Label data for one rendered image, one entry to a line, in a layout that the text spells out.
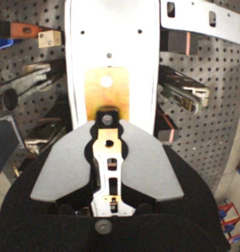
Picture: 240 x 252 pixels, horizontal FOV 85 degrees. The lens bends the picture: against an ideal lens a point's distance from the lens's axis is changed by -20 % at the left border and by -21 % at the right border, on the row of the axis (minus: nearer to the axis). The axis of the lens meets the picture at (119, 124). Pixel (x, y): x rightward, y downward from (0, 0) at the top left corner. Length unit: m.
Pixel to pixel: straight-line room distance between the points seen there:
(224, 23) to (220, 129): 0.67
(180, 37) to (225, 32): 0.14
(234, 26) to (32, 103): 0.86
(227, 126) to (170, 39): 0.73
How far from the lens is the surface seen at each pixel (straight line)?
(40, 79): 0.35
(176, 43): 0.43
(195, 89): 0.40
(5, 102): 0.22
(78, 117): 0.43
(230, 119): 1.02
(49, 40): 0.34
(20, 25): 0.31
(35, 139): 0.43
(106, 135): 0.15
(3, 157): 0.82
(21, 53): 0.80
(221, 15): 0.50
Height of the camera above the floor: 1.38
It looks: 62 degrees down
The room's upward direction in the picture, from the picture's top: 174 degrees clockwise
